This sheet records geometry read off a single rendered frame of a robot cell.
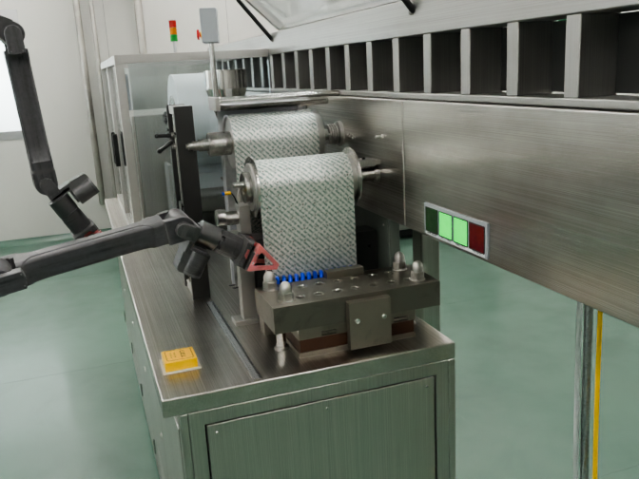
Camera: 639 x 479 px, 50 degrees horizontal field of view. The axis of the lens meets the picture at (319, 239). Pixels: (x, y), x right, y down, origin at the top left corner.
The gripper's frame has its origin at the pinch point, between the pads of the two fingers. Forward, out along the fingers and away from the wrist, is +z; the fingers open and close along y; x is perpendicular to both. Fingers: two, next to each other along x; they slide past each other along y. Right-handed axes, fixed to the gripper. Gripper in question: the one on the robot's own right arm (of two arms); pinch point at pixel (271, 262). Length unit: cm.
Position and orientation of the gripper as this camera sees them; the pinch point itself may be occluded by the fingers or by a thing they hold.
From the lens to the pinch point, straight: 164.7
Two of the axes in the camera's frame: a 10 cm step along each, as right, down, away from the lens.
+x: 4.3, -9.0, -0.5
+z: 8.4, 3.7, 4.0
